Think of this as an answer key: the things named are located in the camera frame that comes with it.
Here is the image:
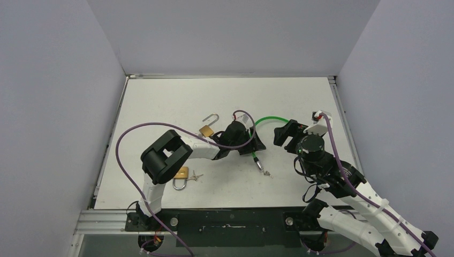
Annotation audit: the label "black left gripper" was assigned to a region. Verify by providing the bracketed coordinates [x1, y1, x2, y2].
[230, 127, 265, 155]

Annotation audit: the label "small silver key bunch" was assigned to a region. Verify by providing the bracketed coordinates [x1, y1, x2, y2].
[188, 170, 203, 182]

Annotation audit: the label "cable lock silver keys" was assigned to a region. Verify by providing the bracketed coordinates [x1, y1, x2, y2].
[262, 170, 273, 178]

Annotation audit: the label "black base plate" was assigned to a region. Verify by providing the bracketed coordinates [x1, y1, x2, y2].
[124, 207, 339, 248]

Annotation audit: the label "long shackle brass padlock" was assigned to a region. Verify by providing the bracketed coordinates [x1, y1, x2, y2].
[199, 113, 220, 138]

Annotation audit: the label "short brass padlock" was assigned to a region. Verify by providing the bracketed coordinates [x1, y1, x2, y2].
[172, 167, 189, 191]

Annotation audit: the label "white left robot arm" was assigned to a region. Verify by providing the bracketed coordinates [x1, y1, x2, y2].
[138, 120, 266, 231]

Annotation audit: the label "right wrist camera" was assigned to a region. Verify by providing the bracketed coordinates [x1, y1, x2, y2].
[304, 110, 332, 137]

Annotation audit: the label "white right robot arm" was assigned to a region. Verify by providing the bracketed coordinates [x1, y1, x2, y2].
[274, 114, 438, 256]

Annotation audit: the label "green cable lock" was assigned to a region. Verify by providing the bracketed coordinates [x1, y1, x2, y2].
[252, 116, 289, 175]

